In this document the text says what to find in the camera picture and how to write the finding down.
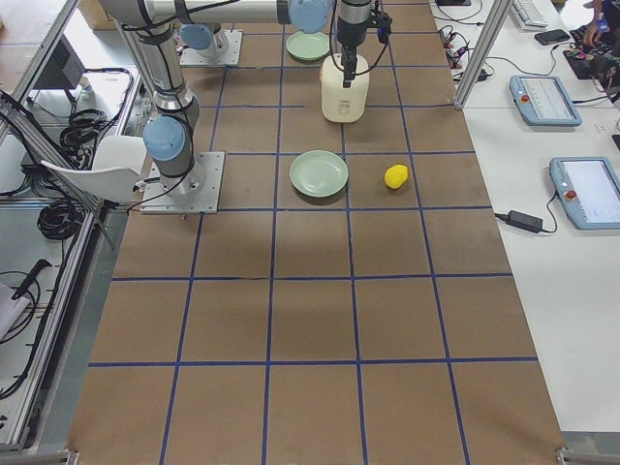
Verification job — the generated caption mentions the white rice cooker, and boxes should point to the white rice cooker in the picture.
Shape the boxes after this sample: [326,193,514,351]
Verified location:
[320,53,370,123]

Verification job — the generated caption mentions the green plate far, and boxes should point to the green plate far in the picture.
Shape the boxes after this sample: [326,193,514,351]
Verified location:
[286,31,329,62]

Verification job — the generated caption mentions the green plate near lemon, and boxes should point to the green plate near lemon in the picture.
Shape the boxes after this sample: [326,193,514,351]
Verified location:
[289,150,349,198]

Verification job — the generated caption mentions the yellow toy pepper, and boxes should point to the yellow toy pepper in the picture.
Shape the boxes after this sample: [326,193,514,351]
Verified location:
[384,164,409,190]

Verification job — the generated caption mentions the white keyboard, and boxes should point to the white keyboard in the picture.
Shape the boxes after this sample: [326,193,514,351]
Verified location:
[510,0,548,31]

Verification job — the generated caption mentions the teach pendant upper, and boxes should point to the teach pendant upper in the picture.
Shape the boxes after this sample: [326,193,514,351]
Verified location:
[509,76,582,127]

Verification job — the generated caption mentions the teach pendant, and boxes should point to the teach pendant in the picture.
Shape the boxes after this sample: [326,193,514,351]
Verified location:
[509,76,582,127]
[549,157,619,230]

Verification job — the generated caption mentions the black smartphone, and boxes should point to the black smartphone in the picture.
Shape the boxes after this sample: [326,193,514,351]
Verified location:
[534,29,572,46]

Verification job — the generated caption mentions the black power adapter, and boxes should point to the black power adapter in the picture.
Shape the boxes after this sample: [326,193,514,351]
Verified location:
[506,210,543,233]

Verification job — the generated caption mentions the white plastic chair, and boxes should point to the white plastic chair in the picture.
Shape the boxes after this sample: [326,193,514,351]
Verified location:
[42,136,147,204]

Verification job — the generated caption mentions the cardboard box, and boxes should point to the cardboard box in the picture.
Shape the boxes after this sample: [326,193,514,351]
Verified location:
[79,0,116,31]

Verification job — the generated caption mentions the teach pendant lower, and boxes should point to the teach pendant lower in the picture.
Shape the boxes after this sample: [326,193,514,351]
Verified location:
[549,157,619,230]

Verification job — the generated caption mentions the aluminium frame post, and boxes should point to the aluminium frame post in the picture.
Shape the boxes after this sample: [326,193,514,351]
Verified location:
[453,0,512,109]

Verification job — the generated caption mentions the black coiled cables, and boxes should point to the black coiled cables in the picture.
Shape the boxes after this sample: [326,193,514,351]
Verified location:
[58,108,108,166]

